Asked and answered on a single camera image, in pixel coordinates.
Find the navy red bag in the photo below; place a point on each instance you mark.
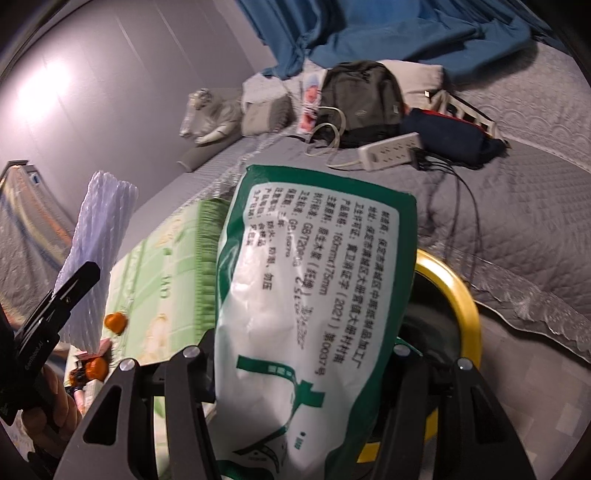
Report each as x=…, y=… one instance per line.
x=452, y=138

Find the grey backpack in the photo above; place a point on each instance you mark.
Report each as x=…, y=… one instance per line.
x=360, y=101

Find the grey bolster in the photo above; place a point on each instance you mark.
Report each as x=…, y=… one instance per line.
x=203, y=154

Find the grey pillow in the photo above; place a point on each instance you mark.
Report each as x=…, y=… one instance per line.
x=265, y=115

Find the person's left hand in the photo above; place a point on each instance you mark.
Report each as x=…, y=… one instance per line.
x=57, y=406

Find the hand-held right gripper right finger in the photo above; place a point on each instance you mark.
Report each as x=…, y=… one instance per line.
x=406, y=392

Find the baby print packet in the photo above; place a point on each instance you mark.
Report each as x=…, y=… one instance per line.
x=311, y=99

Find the small orange object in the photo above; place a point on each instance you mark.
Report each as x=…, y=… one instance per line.
x=97, y=368
x=115, y=323

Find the white power strip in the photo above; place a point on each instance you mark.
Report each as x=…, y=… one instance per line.
x=388, y=152

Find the grey quilted bedspread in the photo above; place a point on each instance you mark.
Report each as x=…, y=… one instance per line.
x=531, y=207

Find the striped cloth under clear plastic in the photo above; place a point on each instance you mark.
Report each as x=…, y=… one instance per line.
x=27, y=230

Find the yellow rimmed trash bin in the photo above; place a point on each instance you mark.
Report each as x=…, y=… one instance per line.
x=466, y=314

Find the grey white plush toy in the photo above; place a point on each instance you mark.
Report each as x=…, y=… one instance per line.
x=207, y=115

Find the green patterned blanket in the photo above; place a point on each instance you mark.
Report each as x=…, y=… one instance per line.
x=161, y=277

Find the white red striped object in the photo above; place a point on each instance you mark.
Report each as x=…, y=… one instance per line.
x=466, y=113

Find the white pillow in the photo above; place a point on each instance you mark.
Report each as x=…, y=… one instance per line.
x=415, y=76

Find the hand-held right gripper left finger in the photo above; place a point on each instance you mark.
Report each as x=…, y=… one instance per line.
x=184, y=415

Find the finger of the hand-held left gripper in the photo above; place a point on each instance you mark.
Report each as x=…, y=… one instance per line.
x=60, y=300

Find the folded white cloth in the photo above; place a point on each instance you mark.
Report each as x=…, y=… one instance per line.
x=268, y=85

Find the blue curtain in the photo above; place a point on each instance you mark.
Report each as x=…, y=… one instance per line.
x=369, y=27

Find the green white tissue packet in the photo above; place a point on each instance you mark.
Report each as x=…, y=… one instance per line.
x=300, y=300

